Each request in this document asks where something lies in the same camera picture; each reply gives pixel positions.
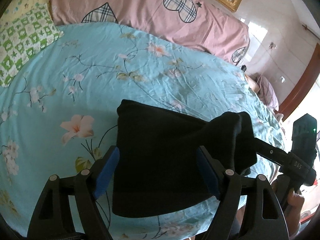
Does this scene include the black pants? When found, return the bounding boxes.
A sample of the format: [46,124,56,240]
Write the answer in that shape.
[112,100,257,218]

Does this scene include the person's right hand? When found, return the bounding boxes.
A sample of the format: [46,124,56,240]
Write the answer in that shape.
[284,188,305,239]

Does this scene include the pink cloth beside bed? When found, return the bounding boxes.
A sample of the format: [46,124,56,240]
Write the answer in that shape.
[245,74,279,111]

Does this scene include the light blue floral bedsheet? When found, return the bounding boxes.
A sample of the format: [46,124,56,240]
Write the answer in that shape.
[1,23,284,236]

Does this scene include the pink quilt with plaid hearts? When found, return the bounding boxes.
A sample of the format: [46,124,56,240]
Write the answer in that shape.
[49,0,250,64]

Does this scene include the green white checkered pillow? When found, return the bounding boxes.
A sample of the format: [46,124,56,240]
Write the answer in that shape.
[1,4,64,87]

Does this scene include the yellow cartoon print pillow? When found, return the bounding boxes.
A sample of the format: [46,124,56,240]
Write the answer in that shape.
[1,0,49,27]

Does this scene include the brown wooden door frame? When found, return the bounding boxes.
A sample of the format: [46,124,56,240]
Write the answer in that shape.
[278,43,319,120]

